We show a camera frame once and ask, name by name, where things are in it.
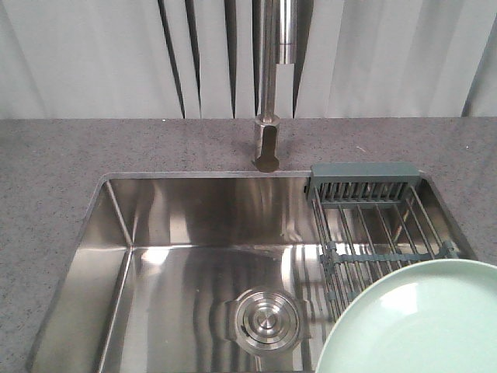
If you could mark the light green round plate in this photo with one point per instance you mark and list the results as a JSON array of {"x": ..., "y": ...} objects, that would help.
[{"x": 437, "y": 316}]

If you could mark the grey over-sink drying rack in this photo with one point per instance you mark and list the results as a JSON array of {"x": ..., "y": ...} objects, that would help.
[{"x": 374, "y": 218}]

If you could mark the stainless steel sink basin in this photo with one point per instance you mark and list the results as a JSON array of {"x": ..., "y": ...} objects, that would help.
[{"x": 158, "y": 257}]

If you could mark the round steel sink drain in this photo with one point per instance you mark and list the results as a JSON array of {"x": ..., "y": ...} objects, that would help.
[{"x": 265, "y": 321}]

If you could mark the stainless steel tall faucet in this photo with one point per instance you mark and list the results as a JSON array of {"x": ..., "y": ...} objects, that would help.
[{"x": 279, "y": 47}]

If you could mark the white pleated curtain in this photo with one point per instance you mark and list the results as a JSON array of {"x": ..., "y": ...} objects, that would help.
[{"x": 203, "y": 59}]

